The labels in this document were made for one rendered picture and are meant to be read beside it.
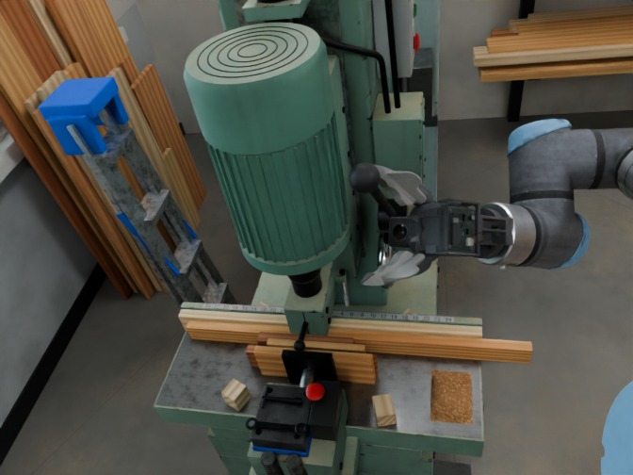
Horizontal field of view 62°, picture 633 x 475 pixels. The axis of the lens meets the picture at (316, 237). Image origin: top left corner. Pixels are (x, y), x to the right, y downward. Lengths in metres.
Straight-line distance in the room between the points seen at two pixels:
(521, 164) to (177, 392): 0.74
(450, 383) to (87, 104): 1.14
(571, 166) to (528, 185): 0.06
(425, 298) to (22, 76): 1.61
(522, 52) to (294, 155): 2.12
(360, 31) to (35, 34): 1.71
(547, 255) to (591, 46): 2.01
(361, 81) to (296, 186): 0.26
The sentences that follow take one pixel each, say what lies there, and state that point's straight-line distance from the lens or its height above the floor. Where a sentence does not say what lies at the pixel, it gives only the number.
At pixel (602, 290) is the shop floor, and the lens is 2.42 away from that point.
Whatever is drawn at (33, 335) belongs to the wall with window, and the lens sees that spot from 2.45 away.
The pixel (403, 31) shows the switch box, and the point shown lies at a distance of 0.93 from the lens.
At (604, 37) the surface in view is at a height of 0.63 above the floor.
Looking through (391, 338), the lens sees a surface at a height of 0.94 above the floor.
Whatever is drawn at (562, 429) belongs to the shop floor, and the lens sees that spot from 2.03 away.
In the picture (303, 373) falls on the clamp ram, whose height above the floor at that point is 0.96.
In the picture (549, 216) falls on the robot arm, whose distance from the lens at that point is 0.83.
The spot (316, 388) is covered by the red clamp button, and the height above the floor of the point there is 1.03.
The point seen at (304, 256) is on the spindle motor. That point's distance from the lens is 0.76.
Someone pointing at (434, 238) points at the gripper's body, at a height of 1.28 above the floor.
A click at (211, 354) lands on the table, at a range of 1.11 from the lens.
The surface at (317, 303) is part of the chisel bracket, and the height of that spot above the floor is 1.07.
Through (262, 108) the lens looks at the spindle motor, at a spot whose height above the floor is 1.47.
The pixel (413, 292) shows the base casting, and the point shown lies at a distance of 1.26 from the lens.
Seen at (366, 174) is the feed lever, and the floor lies 1.41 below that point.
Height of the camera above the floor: 1.76
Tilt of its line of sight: 43 degrees down
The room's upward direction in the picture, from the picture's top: 11 degrees counter-clockwise
